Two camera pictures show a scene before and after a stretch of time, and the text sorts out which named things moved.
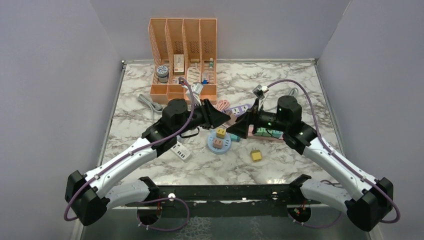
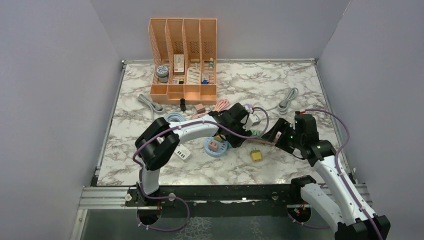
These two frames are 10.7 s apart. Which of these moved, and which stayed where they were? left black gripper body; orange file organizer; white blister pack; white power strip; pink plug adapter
Moved: pink plug adapter; left black gripper body
Stayed: white blister pack; orange file organizer; white power strip
